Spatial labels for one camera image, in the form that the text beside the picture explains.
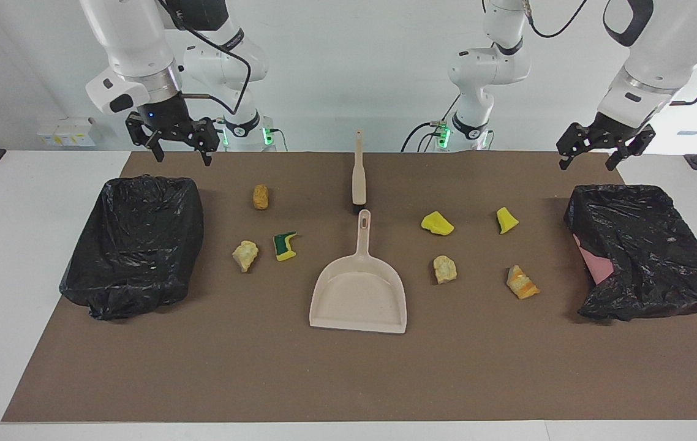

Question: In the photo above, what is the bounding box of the brown table mat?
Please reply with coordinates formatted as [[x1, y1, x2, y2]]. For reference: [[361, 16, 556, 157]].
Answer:
[[1, 151, 697, 423]]

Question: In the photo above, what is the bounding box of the black bag lined pink bin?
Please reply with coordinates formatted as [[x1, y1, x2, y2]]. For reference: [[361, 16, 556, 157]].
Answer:
[[563, 184, 697, 322]]

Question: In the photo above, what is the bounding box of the notched green yellow sponge piece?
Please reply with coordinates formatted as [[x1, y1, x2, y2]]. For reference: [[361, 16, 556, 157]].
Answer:
[[273, 231, 298, 262]]

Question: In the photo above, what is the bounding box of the beige plastic dustpan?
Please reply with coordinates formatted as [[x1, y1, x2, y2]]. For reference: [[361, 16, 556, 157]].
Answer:
[[309, 209, 407, 334]]

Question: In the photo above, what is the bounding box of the pale yellow sponge lump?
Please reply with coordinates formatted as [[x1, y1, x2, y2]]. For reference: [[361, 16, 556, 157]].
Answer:
[[433, 255, 458, 285]]

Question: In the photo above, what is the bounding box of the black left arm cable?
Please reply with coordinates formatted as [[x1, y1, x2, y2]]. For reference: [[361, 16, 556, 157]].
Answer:
[[523, 0, 697, 108]]

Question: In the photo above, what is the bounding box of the white wall socket box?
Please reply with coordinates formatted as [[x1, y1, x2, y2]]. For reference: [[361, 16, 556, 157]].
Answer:
[[37, 116, 97, 148]]

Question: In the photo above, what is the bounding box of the yellow green sponge chunk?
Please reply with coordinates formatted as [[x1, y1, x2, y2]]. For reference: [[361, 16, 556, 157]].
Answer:
[[421, 211, 455, 236]]

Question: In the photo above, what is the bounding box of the yellow green sponge wedge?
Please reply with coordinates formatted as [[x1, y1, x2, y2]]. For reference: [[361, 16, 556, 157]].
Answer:
[[496, 207, 519, 235]]

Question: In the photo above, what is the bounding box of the orange white striped sponge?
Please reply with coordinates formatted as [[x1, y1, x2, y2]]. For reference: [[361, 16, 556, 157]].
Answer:
[[506, 265, 540, 300]]

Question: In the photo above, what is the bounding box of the pale yellow crumpled sponge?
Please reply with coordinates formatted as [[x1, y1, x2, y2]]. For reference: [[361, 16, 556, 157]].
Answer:
[[232, 240, 260, 273]]

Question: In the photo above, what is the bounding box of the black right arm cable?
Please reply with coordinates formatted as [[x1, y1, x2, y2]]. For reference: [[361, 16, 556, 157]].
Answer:
[[162, 0, 252, 116]]

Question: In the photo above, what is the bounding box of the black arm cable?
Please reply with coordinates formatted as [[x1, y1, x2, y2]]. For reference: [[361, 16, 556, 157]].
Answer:
[[523, 0, 697, 108], [162, 0, 252, 116]]

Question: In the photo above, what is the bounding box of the beige hand brush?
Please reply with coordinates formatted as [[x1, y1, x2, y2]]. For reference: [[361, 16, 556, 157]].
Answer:
[[351, 130, 367, 214]]

